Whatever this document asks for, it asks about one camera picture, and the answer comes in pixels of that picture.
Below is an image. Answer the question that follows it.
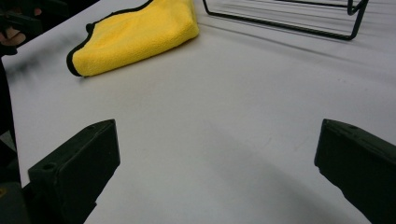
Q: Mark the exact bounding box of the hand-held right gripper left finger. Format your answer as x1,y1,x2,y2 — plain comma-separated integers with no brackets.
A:
21,119,121,224

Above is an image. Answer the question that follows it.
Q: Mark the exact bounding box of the black wire rack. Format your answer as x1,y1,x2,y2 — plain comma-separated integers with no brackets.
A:
202,0,370,42

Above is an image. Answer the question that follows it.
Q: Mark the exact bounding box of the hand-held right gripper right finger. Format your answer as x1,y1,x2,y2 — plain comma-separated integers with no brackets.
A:
314,118,396,224

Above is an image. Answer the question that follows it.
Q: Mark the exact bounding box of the yellow microfibre cloth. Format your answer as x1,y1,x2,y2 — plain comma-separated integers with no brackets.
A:
65,0,200,77

